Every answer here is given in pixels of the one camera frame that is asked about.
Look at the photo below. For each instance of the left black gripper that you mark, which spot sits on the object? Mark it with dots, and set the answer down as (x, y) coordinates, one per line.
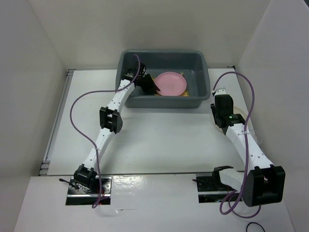
(148, 89)

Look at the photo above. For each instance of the pink plastic plate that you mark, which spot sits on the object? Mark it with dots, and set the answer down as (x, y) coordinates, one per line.
(171, 83)

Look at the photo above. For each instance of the yellow bamboo mat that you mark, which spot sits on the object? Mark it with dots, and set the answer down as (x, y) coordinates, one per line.
(185, 93)

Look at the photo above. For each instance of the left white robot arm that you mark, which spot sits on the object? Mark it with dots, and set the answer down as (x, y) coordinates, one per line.
(110, 123)

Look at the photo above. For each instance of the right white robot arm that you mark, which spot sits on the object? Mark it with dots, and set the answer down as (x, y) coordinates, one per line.
(262, 182)

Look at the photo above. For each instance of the grey plastic bin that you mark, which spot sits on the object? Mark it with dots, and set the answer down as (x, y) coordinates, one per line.
(191, 63)

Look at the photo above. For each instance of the white bowl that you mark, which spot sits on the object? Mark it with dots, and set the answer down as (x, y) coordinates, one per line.
(237, 110)

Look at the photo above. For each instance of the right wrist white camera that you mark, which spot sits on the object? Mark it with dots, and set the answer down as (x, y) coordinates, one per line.
(220, 91)

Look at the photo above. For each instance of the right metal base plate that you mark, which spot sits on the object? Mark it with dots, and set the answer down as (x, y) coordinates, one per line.
(207, 191)

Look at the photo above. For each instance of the aluminium table edge rail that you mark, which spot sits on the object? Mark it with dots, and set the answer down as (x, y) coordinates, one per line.
(54, 131)

